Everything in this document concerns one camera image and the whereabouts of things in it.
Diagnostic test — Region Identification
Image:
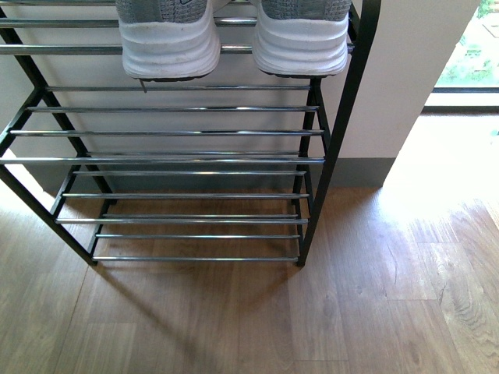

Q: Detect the grey knit sneaker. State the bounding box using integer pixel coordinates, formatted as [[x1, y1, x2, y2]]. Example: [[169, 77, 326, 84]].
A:
[[252, 1, 352, 76], [115, 1, 221, 81]]

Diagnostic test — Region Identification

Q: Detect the black metal shoe rack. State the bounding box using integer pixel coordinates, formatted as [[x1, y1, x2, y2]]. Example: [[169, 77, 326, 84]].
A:
[[1, 1, 381, 265]]

